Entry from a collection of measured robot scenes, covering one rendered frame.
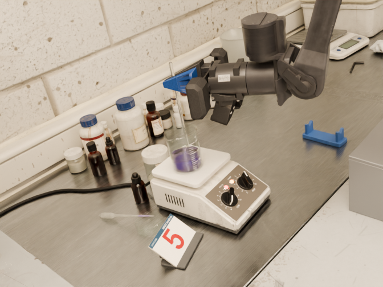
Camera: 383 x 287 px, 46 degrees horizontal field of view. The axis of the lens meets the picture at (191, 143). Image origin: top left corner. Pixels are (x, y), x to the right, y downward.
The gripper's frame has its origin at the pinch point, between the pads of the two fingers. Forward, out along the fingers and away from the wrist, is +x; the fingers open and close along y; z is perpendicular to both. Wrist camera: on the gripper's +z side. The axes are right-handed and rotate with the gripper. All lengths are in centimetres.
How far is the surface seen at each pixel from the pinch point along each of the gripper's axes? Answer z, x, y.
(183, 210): 23.7, 2.3, -6.3
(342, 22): 20, -26, 102
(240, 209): 22.5, -9.2, -6.8
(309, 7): 15, -14, 108
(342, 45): 23, -26, 84
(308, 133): 24.9, -18.8, 25.9
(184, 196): 20.2, 1.4, -6.6
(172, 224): 22.6, 2.6, -11.7
